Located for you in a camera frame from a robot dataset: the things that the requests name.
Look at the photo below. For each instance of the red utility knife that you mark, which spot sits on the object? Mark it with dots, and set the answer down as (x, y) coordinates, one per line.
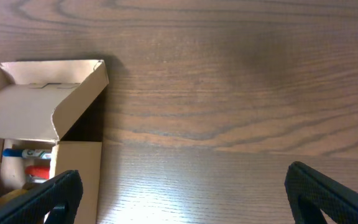
(38, 171)

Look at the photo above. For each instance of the blue marker pen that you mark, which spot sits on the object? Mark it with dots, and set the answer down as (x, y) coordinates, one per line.
(28, 153)

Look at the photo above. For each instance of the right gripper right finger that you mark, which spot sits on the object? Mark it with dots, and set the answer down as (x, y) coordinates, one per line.
(312, 195)

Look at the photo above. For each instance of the cardboard box with lid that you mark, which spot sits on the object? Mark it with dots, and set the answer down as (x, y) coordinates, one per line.
(39, 103)

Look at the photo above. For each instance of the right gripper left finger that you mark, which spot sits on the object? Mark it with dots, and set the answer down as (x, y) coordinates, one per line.
(54, 201)

